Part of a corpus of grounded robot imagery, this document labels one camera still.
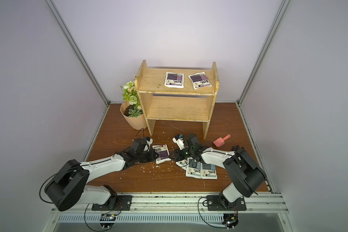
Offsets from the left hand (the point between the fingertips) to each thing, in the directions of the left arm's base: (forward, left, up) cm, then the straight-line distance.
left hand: (161, 155), depth 86 cm
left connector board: (-32, +26, -7) cm, 42 cm away
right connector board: (-31, -37, -7) cm, 49 cm away
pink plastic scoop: (+11, -38, -2) cm, 40 cm away
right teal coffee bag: (-8, -29, -4) cm, 30 cm away
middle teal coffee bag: (-7, -20, -3) cm, 21 cm away
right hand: (+2, -6, +3) cm, 7 cm away
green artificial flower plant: (+28, +19, +25) cm, 42 cm away
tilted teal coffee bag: (-4, -13, -3) cm, 14 cm away
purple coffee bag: (+3, -1, -3) cm, 4 cm away
